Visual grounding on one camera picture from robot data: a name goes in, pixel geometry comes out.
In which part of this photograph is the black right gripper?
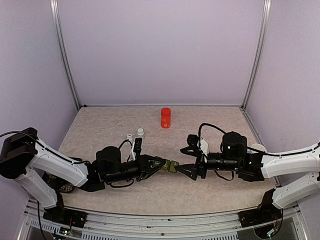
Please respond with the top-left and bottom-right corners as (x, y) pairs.
(175, 145), (241, 180)

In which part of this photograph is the right aluminium frame post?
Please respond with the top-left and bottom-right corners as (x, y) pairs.
(241, 0), (272, 112)

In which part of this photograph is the front aluminium rail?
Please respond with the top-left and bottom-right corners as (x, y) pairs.
(23, 200), (308, 240)

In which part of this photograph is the green pill organizer box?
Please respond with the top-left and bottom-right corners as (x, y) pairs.
(160, 159), (180, 174)

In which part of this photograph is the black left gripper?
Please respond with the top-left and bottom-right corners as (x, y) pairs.
(105, 154), (167, 184)

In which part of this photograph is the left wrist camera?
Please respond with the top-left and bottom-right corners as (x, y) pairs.
(130, 137), (143, 161)

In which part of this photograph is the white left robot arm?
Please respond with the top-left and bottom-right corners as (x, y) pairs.
(0, 127), (166, 223)

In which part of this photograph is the black square tray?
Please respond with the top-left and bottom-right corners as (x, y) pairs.
(44, 174), (75, 194)

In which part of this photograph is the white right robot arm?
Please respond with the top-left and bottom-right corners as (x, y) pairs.
(175, 131), (320, 222)

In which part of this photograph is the left aluminium frame post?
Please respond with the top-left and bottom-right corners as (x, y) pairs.
(50, 0), (82, 111)

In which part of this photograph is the aluminium frame post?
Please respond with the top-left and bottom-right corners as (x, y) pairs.
(50, 0), (82, 111)
(241, 0), (272, 112)

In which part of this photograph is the red cylindrical can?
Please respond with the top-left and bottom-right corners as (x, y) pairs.
(160, 107), (171, 129)

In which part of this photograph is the light blue mug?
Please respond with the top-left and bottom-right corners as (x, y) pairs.
(251, 143), (267, 152)

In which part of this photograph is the small white pill bottle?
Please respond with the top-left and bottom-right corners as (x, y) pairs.
(137, 128), (145, 139)

